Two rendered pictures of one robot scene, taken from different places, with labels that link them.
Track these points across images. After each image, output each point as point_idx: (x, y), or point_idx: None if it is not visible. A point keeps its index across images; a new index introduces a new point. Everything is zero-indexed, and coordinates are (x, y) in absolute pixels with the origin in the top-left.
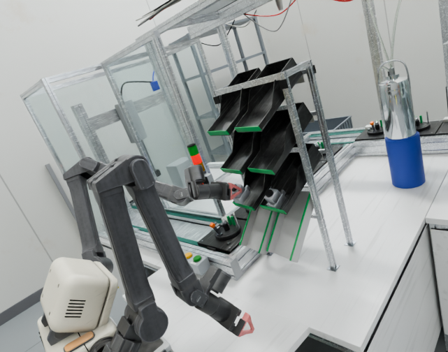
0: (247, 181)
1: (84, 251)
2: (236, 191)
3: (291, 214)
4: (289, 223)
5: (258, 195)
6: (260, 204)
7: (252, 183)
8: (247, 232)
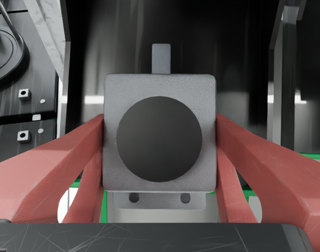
0: (74, 6)
1: None
2: (210, 165)
3: (279, 99)
4: (277, 134)
5: (217, 83)
6: (296, 149)
7: (102, 7)
8: (109, 218)
